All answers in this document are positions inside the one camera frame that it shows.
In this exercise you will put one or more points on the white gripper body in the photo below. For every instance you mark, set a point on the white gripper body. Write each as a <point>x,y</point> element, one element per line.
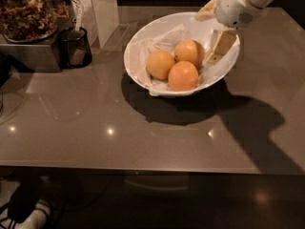
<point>234,8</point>

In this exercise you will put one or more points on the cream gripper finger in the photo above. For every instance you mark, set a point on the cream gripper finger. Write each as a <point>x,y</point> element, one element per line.
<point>221,42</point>
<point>207,12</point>

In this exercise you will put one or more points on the orange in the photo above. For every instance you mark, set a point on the orange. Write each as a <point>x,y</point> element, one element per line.
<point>183,76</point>
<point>191,51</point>
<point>159,64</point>

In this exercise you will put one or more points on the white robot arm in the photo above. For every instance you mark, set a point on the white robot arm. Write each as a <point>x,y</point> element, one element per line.
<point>234,15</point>

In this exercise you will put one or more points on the white bowl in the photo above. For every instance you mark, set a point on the white bowl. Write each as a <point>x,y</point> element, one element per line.
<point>184,17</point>

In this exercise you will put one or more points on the white paper liner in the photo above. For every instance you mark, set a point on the white paper liner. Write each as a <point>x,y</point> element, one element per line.
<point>155,36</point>

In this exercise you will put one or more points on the white pillar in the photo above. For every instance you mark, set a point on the white pillar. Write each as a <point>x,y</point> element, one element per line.
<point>100,19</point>

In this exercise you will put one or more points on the clear plastic utensil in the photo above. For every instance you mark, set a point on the clear plastic utensil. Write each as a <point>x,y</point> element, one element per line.
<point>77,18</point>

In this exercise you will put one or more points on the black mesh cup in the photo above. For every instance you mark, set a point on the black mesh cup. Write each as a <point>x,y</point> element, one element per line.
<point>75,47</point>

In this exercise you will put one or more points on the steel box stand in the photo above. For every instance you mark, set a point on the steel box stand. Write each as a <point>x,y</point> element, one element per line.
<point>43,56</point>

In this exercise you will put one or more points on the glass jar of granola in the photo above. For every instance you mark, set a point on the glass jar of granola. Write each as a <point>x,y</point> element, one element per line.
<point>26,21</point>

